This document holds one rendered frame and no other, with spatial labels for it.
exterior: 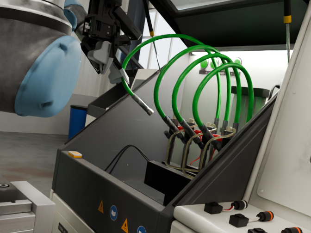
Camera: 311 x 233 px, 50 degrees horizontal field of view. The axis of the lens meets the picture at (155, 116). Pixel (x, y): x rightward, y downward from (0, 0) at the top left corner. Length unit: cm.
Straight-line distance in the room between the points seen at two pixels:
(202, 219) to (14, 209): 34
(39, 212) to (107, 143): 80
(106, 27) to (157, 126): 66
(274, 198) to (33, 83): 60
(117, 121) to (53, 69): 96
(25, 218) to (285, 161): 57
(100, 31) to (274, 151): 54
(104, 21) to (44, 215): 55
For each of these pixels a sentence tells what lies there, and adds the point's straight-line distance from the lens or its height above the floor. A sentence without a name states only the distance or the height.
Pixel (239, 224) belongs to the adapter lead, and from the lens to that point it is 68.
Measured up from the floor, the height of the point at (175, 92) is 122.
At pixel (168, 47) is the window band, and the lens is 707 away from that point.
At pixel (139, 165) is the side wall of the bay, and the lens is 147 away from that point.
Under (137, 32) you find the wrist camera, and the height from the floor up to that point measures 138.
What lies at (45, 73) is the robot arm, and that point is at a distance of 43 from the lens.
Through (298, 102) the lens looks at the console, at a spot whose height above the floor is 124.
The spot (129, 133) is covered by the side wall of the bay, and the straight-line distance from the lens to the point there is 141.
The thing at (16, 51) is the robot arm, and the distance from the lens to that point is 45.
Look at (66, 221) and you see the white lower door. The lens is 122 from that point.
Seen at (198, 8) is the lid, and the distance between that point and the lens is 139.
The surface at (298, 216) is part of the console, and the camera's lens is 81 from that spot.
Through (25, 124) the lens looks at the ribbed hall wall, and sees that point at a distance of 786.
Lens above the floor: 119
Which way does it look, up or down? 3 degrees down
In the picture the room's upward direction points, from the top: 9 degrees clockwise
